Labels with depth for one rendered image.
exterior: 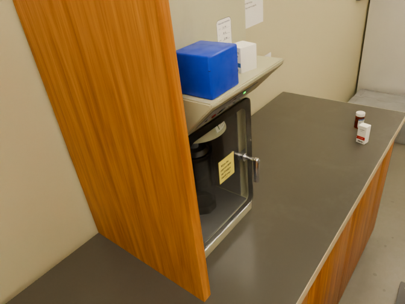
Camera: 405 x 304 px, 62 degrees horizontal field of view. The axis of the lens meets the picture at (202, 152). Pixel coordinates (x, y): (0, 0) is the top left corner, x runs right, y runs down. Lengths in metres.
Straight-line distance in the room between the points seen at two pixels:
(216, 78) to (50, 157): 0.62
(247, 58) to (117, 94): 0.31
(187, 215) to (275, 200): 0.58
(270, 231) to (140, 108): 0.67
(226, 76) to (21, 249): 0.83
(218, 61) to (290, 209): 0.73
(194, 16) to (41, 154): 0.61
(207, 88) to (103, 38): 0.22
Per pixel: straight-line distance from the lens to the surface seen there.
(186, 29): 0.77
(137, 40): 0.63
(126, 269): 1.14
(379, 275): 2.38
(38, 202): 1.16
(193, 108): 0.71
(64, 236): 1.26
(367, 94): 3.81
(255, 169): 1.05
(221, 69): 0.70
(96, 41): 0.74
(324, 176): 1.44
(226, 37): 0.89
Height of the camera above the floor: 1.78
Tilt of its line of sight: 32 degrees down
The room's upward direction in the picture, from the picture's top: 7 degrees counter-clockwise
